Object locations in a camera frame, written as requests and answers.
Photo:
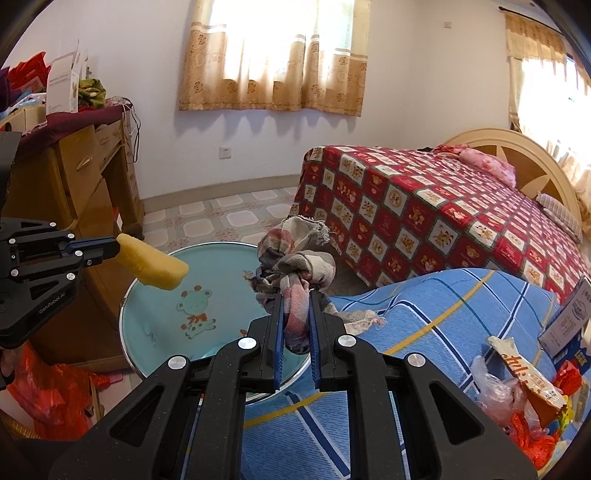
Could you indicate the wooden headboard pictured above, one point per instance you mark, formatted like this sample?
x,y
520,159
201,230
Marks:
x,y
531,161

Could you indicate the pink floral pillow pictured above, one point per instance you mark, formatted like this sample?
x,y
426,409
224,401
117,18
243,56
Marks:
x,y
485,164

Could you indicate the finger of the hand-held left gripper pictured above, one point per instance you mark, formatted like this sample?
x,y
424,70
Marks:
x,y
92,245
99,259

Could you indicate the light blue cartoon basin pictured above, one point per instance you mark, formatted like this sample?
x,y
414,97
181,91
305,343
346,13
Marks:
x,y
207,267

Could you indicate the white orange snack wrapper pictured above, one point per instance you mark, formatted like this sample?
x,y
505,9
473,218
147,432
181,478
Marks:
x,y
531,374

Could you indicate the yellow wrapper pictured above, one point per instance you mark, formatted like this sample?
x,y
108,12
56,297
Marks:
x,y
564,413

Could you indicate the wide beige patterned curtain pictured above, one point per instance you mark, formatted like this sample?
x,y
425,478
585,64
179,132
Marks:
x,y
277,87

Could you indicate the wooden desk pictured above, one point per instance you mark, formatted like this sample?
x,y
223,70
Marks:
x,y
78,170

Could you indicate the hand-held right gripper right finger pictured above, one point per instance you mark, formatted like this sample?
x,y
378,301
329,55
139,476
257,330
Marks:
x,y
314,350

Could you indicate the white printed box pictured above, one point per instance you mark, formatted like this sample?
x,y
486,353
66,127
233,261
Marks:
x,y
568,318

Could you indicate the white carton on dresser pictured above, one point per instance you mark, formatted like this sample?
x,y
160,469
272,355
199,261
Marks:
x,y
62,83

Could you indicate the woven basket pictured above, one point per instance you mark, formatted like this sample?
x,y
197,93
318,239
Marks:
x,y
18,429

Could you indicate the white wall socket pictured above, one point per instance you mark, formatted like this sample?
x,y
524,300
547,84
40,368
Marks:
x,y
224,152

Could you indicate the red paper bag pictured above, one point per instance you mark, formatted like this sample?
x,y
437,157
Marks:
x,y
30,71

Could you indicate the yellow sponge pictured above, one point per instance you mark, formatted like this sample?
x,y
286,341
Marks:
x,y
152,265

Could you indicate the blue printed box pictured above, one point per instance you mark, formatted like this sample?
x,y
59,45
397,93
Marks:
x,y
575,353

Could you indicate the red plastic bag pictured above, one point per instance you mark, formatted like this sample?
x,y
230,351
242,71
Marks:
x,y
51,392

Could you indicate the striped pillow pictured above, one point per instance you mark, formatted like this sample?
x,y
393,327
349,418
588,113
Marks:
x,y
558,212

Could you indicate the red bear-print bedspread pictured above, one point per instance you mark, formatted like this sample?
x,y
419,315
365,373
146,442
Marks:
x,y
415,207

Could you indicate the dark red cloth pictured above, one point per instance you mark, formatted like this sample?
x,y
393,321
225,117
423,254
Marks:
x,y
78,117

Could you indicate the plaid cloth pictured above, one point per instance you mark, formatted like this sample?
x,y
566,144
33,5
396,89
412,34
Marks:
x,y
295,267

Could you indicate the green colourful cloth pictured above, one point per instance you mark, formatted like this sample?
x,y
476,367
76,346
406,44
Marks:
x,y
92,92

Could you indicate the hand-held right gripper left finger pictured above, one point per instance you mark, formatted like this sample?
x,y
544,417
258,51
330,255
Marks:
x,y
279,350

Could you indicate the blue plaid blanket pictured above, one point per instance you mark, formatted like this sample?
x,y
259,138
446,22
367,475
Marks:
x,y
415,323

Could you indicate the narrow beige patterned curtain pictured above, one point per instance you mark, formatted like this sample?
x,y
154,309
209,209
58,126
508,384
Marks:
x,y
535,46

